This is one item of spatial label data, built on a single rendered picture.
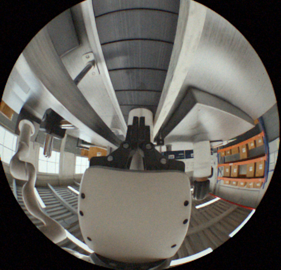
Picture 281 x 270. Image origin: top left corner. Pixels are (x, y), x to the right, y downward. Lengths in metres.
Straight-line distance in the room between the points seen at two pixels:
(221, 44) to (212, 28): 0.04
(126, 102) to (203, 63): 0.17
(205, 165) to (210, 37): 0.38
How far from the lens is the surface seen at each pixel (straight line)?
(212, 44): 0.19
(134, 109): 0.16
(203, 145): 0.37
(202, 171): 0.37
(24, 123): 0.89
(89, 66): 0.17
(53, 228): 0.55
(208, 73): 0.21
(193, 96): 0.19
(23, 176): 0.69
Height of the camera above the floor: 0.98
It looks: 21 degrees down
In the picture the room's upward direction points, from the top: 177 degrees counter-clockwise
